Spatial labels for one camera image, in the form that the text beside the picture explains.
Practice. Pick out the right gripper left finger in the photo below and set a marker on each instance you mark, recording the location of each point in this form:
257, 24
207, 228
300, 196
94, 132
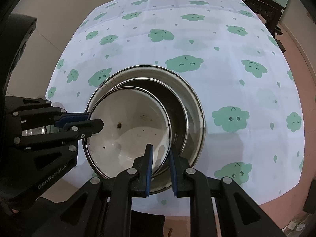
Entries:
141, 183

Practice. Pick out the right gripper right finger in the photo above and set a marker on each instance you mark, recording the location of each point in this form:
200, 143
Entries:
181, 185

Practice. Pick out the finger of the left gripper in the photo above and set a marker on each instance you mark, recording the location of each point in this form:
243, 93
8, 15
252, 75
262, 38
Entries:
83, 129
65, 118

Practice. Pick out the large stainless steel bowl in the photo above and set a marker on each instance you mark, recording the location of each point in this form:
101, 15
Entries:
177, 118

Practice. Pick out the white enamel bowl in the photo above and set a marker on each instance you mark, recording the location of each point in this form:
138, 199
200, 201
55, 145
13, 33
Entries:
100, 146

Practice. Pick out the large white enamel basin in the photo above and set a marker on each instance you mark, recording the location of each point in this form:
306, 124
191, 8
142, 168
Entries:
193, 106

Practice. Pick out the white green cloud tablecloth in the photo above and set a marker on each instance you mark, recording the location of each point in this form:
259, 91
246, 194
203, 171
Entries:
254, 118

